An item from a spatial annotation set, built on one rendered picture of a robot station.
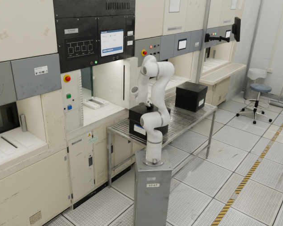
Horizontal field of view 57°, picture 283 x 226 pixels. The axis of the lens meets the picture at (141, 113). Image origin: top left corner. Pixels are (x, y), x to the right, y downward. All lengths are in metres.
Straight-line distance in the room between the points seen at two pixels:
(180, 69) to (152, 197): 2.27
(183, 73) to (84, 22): 2.12
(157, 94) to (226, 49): 3.53
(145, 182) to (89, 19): 1.36
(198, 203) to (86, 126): 1.43
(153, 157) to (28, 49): 1.19
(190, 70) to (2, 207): 2.86
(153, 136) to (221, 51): 3.57
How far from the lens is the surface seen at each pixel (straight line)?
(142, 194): 2.19
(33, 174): 2.29
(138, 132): 2.42
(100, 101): 2.86
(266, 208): 3.17
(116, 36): 2.45
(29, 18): 1.94
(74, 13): 2.14
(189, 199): 2.98
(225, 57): 5.27
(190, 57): 3.86
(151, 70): 1.76
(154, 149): 2.03
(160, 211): 2.35
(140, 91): 2.07
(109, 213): 2.77
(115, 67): 2.73
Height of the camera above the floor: 1.99
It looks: 25 degrees down
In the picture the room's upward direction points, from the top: 3 degrees clockwise
